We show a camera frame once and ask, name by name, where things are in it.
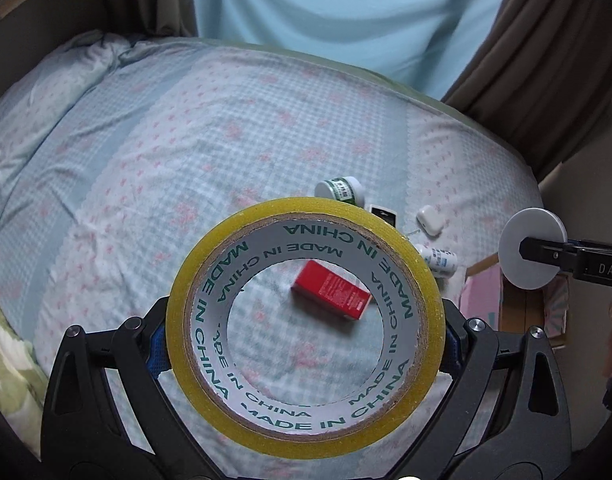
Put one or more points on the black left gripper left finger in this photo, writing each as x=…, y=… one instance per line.
x=82, y=433

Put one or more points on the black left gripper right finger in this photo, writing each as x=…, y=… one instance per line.
x=528, y=435

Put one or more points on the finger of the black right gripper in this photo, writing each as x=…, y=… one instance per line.
x=565, y=255

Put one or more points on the pale green lidded white jar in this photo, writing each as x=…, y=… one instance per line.
x=529, y=222

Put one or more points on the white blue-labelled pill bottle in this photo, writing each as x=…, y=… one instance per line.
x=441, y=262

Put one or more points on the yellow packing tape roll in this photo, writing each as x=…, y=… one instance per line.
x=273, y=371

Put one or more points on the white remote control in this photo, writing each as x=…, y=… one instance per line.
x=387, y=215

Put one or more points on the green labelled white jar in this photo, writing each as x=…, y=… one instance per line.
x=347, y=190

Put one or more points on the red rectangular carton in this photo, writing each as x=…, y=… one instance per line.
x=331, y=291

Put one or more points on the brown cardboard box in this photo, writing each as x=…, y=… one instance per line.
x=489, y=295

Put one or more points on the white earbuds case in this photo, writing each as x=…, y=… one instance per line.
x=430, y=220

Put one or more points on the brown drape curtain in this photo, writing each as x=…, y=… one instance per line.
x=542, y=78

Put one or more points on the light blue sheer curtain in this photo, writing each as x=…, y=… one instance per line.
x=425, y=44

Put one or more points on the floral checked bed quilt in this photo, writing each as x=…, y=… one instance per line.
x=118, y=155

